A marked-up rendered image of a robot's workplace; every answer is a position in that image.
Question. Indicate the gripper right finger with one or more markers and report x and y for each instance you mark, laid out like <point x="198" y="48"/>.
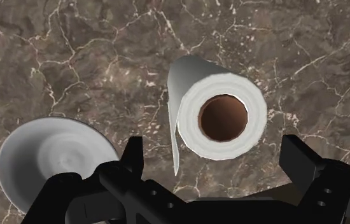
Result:
<point x="317" y="183"/>

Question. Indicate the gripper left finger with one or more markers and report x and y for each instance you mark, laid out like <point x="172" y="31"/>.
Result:
<point x="122" y="189"/>

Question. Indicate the white paper towel roll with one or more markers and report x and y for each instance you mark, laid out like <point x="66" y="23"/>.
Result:
<point x="221" y="118"/>

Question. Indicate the white bowl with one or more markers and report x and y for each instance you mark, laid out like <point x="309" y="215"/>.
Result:
<point x="54" y="155"/>

